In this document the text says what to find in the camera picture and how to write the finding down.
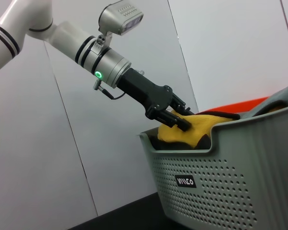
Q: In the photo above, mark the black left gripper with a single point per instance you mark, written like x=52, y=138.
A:
x=144, y=92

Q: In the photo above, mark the yellow towel with black trim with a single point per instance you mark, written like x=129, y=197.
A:
x=194, y=131

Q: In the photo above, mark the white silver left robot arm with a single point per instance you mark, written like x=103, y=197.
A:
x=62, y=38

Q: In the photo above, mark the red orange towel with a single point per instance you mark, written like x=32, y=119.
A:
x=242, y=105

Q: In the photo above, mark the grey perforated plastic storage box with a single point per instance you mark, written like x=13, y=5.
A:
x=218, y=167

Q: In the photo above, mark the grey towel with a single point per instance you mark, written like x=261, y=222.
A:
x=278, y=98

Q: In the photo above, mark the black tablecloth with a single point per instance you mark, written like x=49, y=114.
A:
x=124, y=210

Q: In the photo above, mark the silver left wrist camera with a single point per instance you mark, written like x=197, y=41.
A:
x=120, y=19

